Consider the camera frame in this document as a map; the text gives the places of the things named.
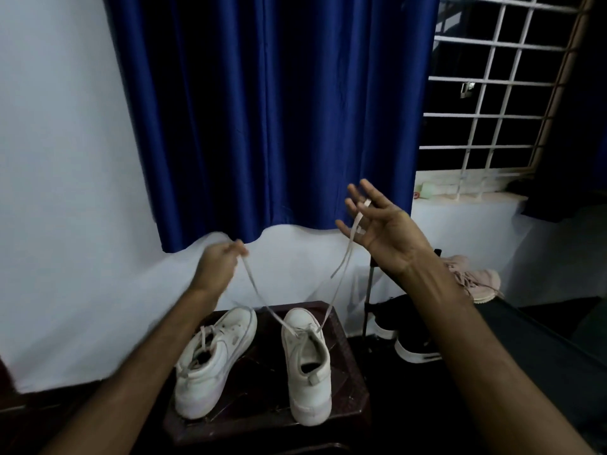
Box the person's right forearm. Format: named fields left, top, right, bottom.
left=396, top=253, right=596, bottom=455

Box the blue curtain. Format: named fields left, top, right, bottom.
left=505, top=0, right=607, bottom=223
left=102, top=0, right=442, bottom=254

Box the dark brown plastic stool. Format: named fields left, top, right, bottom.
left=162, top=300, right=372, bottom=446

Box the brown wooden door frame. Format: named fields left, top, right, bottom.
left=0, top=357, right=25, bottom=413

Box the black shoe rack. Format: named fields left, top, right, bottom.
left=361, top=248, right=607, bottom=422

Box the person's left forearm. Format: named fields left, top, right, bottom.
left=40, top=288, right=221, bottom=455

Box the pink sneaker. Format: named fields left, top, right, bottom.
left=443, top=254, right=471, bottom=276
left=453, top=267, right=503, bottom=305

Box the person's right hand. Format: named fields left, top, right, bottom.
left=335, top=178, right=435, bottom=280

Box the white window grille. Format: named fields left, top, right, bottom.
left=414, top=0, right=596, bottom=202

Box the person's left hand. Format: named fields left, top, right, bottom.
left=189, top=240, right=250, bottom=301

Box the black sneaker white sole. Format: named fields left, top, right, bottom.
left=393, top=334, right=443, bottom=365
left=372, top=303, right=402, bottom=341

